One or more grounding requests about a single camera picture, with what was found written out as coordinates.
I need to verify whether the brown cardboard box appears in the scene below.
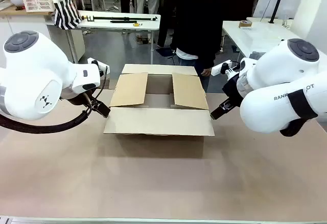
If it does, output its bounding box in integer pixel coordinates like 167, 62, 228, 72
103, 63, 215, 138

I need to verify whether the person's left forearm black sleeve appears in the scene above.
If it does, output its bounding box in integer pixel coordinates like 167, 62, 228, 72
203, 27, 225, 70

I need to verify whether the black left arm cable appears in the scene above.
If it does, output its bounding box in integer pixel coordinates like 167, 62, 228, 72
0, 65, 110, 135

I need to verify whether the white folding table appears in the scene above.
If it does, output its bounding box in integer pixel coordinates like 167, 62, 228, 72
76, 10, 161, 65

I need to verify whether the black strap on arm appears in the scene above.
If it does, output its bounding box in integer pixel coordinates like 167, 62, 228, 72
288, 89, 319, 120

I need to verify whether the black light stand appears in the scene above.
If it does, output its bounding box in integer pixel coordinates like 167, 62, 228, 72
267, 0, 289, 25

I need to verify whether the black tripod pole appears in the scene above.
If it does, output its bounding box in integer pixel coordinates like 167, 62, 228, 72
82, 15, 158, 24

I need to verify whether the black white striped bag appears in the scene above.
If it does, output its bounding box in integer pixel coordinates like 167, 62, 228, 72
53, 0, 83, 31

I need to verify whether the brown packing tape roll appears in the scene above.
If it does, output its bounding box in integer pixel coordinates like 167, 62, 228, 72
238, 19, 253, 29

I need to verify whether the white side table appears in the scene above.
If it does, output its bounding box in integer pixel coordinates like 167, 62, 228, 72
221, 16, 312, 61

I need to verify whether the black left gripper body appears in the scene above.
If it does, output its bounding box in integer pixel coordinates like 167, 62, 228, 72
60, 92, 92, 107

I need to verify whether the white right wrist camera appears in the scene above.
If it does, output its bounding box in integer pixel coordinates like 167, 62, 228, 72
211, 59, 241, 77

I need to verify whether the bystander in white shirt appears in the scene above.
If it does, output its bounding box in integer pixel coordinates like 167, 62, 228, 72
156, 0, 180, 49

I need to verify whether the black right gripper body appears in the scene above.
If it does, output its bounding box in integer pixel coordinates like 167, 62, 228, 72
221, 77, 242, 107

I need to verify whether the person in black jacket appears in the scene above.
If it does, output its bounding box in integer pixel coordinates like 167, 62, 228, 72
175, 0, 227, 93

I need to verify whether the wooden top white counter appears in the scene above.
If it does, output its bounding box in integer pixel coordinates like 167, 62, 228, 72
0, 0, 86, 68

